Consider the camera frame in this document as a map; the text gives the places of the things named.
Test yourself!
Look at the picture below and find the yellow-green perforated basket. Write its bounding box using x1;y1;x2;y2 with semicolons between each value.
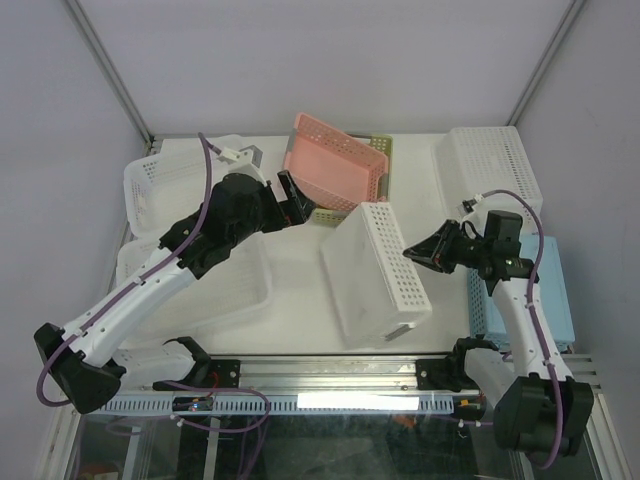
312;132;393;227

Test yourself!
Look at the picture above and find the pink perforated basket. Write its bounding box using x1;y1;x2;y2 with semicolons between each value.
283;113;388;211

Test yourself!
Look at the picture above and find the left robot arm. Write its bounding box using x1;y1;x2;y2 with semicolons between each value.
34;170;316;414

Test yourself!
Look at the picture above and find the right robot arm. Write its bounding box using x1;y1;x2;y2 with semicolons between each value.
403;210;594;466

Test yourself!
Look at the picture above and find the translucent white basket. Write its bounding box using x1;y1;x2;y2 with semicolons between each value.
122;134;241;239
123;233;273;348
432;126;543;219

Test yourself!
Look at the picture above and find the white cable duct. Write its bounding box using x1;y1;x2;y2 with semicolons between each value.
82;394;456;415

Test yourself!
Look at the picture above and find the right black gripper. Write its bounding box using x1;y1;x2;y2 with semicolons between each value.
402;220;489;275

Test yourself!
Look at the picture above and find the cream white perforated basket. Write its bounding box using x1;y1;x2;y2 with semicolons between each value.
320;202;433;349

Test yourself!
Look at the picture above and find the blue perforated basket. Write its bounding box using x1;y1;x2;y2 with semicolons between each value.
467;236;575;353

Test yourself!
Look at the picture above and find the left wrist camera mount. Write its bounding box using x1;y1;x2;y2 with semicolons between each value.
217;145;267;185

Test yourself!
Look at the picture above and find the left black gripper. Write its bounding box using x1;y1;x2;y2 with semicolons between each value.
230;171;316;247

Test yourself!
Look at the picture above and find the aluminium mounting rail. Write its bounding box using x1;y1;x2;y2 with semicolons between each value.
64;353;601;401

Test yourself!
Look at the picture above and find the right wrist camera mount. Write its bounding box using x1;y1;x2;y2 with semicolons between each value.
457;194;485;217

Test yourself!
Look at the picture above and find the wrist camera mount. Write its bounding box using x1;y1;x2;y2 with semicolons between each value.
457;194;485;217
217;145;267;185

